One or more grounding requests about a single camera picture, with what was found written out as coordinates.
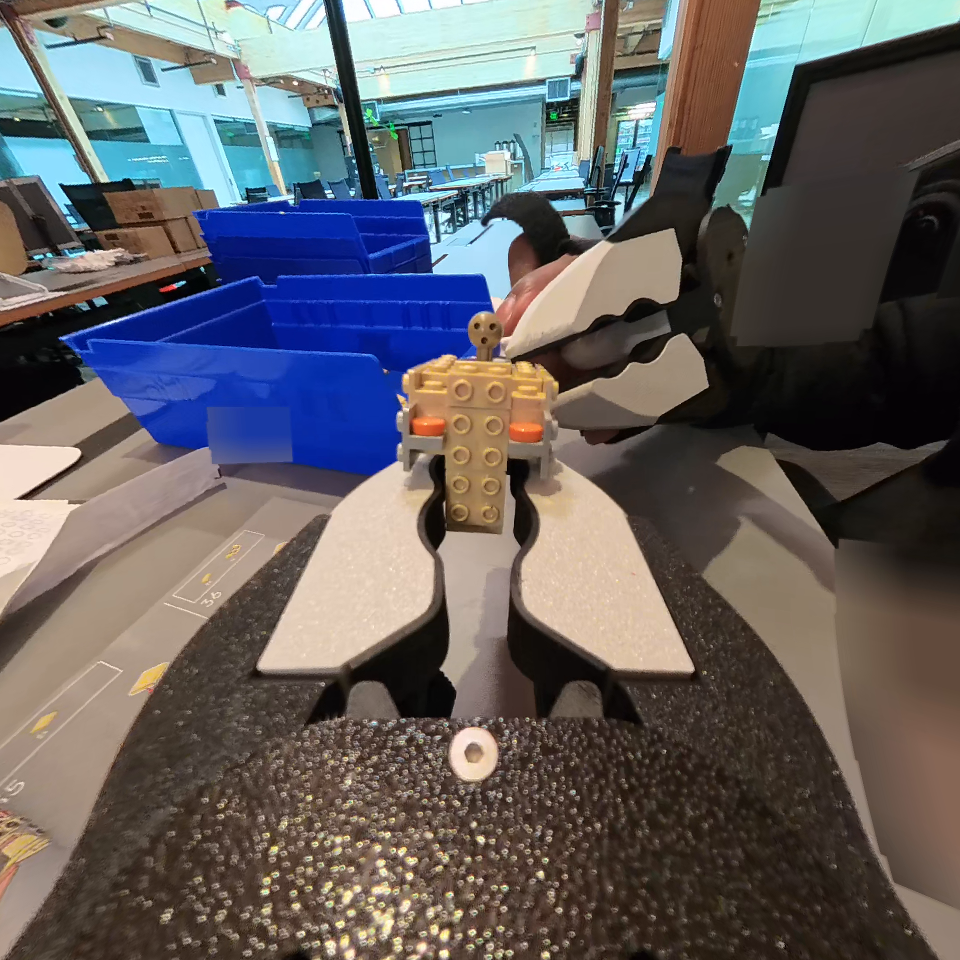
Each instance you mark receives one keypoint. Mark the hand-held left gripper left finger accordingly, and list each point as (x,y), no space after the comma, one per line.
(360,593)

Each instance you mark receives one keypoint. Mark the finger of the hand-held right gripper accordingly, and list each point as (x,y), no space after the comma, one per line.
(600,285)
(638,390)

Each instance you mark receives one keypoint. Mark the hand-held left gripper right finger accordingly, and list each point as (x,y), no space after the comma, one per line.
(600,593)

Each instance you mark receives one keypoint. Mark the tan brick model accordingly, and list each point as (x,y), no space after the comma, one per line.
(477,428)

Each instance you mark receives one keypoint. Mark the blue plastic bin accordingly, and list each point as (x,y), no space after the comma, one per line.
(383,233)
(300,368)
(285,243)

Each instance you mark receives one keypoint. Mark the grey desk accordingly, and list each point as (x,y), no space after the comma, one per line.
(690,495)

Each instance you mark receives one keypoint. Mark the person's right hand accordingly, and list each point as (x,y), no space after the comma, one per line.
(528,293)

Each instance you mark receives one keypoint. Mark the wooden pillar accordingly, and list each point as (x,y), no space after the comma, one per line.
(705,68)

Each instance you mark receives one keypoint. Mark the black framed screen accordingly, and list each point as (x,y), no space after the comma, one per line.
(855,105)

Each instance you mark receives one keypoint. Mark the grey instruction booklet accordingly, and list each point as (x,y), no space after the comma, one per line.
(105,675)

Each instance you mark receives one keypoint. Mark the black pole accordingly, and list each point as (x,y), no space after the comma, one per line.
(350,90)

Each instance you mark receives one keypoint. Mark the plain white sheet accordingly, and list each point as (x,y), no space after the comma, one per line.
(30,470)

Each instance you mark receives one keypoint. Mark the long wooden table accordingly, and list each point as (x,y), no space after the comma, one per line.
(90,278)

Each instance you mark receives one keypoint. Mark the brown cardboard box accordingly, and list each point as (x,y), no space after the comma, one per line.
(143,237)
(150,206)

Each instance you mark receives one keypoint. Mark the dark computer monitor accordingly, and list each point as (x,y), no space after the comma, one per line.
(30,218)

